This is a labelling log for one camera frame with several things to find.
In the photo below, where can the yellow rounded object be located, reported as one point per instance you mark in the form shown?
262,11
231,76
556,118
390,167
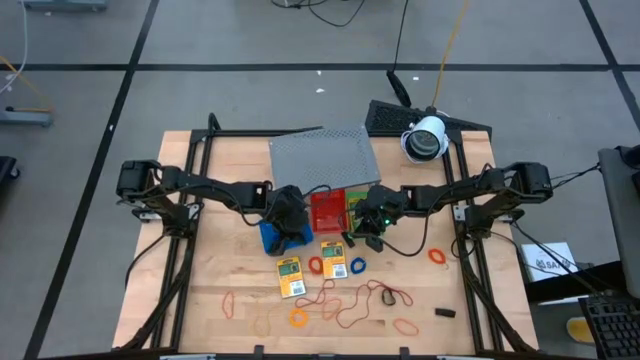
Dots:
580,331

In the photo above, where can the grey stand foot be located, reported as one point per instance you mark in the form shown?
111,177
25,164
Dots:
25,118
65,5

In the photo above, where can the black table clamp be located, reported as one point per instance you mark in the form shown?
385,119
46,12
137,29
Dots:
259,351
405,353

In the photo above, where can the black perforated metal riser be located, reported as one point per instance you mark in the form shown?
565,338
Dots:
390,117

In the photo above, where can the white printed cardboard box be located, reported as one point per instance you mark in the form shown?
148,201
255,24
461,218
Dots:
547,262

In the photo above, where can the black wristband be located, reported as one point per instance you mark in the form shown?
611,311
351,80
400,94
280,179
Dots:
349,240

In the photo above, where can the green plastic basket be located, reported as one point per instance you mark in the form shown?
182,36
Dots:
357,193

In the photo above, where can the silver frame bracket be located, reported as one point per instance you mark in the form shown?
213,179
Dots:
187,357
457,357

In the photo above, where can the small black oblong object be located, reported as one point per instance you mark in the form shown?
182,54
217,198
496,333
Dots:
445,313

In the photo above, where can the white cylinder with dark lens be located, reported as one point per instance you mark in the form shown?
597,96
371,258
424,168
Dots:
425,142

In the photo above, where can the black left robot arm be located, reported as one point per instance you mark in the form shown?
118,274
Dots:
215,187

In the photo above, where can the black desk foot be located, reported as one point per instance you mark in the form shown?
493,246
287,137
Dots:
575,290

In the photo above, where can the blue plastic basket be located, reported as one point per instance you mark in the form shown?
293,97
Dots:
265,237

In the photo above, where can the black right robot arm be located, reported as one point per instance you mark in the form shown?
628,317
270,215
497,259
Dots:
450,192

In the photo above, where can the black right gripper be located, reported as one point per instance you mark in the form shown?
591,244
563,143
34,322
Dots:
375,200

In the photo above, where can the grey perforated metal riser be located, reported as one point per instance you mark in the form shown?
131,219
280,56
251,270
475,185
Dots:
325,157

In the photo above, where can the long red rubber band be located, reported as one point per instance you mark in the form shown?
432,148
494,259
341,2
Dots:
371,282

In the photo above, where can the black aluminium rig frame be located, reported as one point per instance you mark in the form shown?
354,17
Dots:
225,133

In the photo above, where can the red plastic basket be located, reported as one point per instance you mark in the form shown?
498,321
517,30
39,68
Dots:
327,212

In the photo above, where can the black keyboard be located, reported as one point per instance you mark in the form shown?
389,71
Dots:
612,327

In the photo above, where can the black chair wheel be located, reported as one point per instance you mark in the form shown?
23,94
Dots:
7,169

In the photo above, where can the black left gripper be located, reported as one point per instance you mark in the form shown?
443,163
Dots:
290,210

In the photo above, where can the wide orange rubber band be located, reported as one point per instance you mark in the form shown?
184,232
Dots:
323,311

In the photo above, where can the thin yellow rubber band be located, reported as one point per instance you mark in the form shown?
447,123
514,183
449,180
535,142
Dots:
254,322

